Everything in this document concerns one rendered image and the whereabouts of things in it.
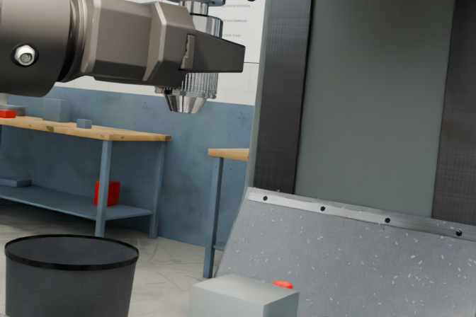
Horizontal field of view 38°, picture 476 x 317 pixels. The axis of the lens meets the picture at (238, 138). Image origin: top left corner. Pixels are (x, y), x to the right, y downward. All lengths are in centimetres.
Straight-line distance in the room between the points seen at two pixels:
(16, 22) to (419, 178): 54
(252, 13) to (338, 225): 469
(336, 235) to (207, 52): 41
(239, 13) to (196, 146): 115
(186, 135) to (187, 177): 36
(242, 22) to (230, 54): 502
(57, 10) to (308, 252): 51
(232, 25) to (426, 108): 479
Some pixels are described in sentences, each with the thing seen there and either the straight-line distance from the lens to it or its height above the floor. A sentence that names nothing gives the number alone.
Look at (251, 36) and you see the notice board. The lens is 545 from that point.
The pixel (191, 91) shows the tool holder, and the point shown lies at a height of 121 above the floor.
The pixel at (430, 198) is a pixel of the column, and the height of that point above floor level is 112.
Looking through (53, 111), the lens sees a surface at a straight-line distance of 634.
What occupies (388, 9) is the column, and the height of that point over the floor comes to 134.
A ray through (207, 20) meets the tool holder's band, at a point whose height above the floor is 126.
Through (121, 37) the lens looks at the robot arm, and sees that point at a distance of 45.
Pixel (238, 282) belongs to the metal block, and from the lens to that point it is 51.
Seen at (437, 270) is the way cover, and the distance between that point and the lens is 80.
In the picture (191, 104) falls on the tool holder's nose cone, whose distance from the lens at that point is 50.
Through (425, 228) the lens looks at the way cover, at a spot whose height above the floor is 109.
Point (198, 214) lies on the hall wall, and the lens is 569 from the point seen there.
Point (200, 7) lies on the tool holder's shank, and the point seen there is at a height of 127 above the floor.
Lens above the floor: 121
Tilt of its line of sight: 3 degrees down
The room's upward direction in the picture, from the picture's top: 6 degrees clockwise
